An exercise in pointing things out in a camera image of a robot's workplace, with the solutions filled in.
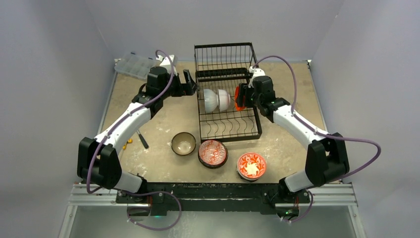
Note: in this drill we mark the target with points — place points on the orange white bowl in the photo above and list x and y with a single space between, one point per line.
239 98

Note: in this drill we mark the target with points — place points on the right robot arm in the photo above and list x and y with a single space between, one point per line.
326 158

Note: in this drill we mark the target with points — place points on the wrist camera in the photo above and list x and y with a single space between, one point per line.
164 62
256 72

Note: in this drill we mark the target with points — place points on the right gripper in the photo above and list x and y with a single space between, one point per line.
244 96

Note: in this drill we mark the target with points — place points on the yellow handled pliers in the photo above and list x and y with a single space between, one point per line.
129 141

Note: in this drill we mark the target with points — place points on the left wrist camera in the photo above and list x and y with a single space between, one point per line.
164 62

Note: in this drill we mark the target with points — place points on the small hammer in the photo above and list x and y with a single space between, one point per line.
142 139

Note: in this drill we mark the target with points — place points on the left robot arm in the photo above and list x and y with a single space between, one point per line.
98 160

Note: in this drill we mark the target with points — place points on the red floral bowl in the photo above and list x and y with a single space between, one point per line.
251 166

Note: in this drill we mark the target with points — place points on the clear plastic organizer box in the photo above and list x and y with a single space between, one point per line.
134 66

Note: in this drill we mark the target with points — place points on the aluminium frame rail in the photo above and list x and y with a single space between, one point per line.
336 194

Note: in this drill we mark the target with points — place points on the brown beige bowl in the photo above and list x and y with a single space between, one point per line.
183 143

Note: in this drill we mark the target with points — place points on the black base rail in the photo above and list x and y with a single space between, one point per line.
265 198

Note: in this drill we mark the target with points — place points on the white ribbed bowl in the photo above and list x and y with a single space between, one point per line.
210 100

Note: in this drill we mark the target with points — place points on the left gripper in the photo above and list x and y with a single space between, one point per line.
186 89

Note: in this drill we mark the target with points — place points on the red patterned black bowl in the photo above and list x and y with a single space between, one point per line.
212 154

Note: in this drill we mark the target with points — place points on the black wire dish rack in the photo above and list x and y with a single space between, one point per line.
225 66

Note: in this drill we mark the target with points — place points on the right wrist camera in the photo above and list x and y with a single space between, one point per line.
256 72

